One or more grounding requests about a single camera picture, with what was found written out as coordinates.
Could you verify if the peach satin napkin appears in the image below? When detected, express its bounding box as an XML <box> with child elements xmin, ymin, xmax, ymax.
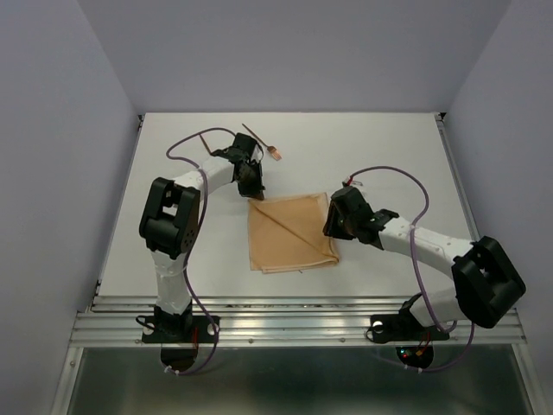
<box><xmin>247</xmin><ymin>193</ymin><xmax>340</xmax><ymax>274</ymax></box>

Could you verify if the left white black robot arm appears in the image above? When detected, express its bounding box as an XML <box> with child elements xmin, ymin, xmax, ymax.
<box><xmin>138</xmin><ymin>133</ymin><xmax>264</xmax><ymax>339</ymax></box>

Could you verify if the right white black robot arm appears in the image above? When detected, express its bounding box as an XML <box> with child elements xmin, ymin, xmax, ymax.
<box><xmin>323</xmin><ymin>186</ymin><xmax>526</xmax><ymax>335</ymax></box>

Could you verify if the copper fork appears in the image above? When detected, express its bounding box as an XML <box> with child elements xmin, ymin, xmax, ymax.
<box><xmin>242</xmin><ymin>124</ymin><xmax>282</xmax><ymax>161</ymax></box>

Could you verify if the copper knife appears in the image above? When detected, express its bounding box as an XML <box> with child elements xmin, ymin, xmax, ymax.
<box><xmin>199</xmin><ymin>133</ymin><xmax>213</xmax><ymax>156</ymax></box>

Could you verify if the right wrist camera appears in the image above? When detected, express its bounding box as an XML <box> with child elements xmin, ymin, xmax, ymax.
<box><xmin>342</xmin><ymin>176</ymin><xmax>364</xmax><ymax>188</ymax></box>

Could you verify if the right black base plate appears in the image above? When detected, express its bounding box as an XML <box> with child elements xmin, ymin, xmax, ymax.
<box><xmin>365</xmin><ymin>314</ymin><xmax>449</xmax><ymax>344</ymax></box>

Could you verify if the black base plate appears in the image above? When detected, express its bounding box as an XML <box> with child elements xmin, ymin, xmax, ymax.
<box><xmin>135</xmin><ymin>315</ymin><xmax>215</xmax><ymax>344</ymax></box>
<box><xmin>365</xmin><ymin>314</ymin><xmax>449</xmax><ymax>344</ymax></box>

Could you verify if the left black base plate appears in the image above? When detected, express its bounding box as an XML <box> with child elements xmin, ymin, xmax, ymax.
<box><xmin>135</xmin><ymin>315</ymin><xmax>215</xmax><ymax>344</ymax></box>

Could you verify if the aluminium rail frame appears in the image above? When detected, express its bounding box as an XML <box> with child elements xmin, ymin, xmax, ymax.
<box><xmin>53</xmin><ymin>112</ymin><xmax>548</xmax><ymax>414</ymax></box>

